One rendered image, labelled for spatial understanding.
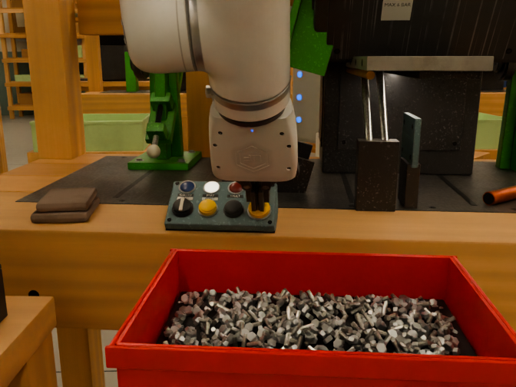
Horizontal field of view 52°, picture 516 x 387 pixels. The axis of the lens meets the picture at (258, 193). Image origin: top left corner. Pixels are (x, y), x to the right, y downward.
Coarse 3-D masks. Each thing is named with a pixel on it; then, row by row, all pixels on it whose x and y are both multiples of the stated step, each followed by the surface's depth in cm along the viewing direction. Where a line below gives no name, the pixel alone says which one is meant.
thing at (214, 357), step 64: (192, 256) 59; (256, 256) 58; (320, 256) 58; (384, 256) 57; (448, 256) 57; (128, 320) 43; (192, 320) 53; (256, 320) 51; (320, 320) 53; (384, 320) 53; (448, 320) 52; (128, 384) 40; (192, 384) 40; (256, 384) 39; (320, 384) 39; (384, 384) 39; (448, 384) 38; (512, 384) 38
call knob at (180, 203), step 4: (176, 200) 72; (180, 200) 72; (184, 200) 72; (188, 200) 72; (176, 204) 72; (180, 204) 71; (184, 204) 71; (188, 204) 71; (176, 208) 71; (180, 208) 71; (184, 208) 71; (188, 208) 71; (176, 212) 71; (180, 212) 71; (184, 212) 71; (188, 212) 71
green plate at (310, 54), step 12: (300, 0) 84; (300, 12) 86; (312, 12) 85; (300, 24) 86; (312, 24) 86; (300, 36) 86; (312, 36) 86; (324, 36) 86; (300, 48) 87; (312, 48) 87; (324, 48) 87; (300, 60) 87; (312, 60) 87; (324, 60) 87; (312, 72) 88; (324, 72) 88
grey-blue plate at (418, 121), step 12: (408, 120) 83; (420, 120) 78; (408, 132) 83; (420, 132) 79; (408, 144) 83; (408, 156) 82; (408, 168) 81; (408, 180) 82; (408, 192) 82; (408, 204) 83
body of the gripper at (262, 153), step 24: (216, 120) 57; (264, 120) 55; (288, 120) 56; (216, 144) 59; (240, 144) 58; (264, 144) 58; (288, 144) 58; (216, 168) 62; (240, 168) 61; (264, 168) 61; (288, 168) 61
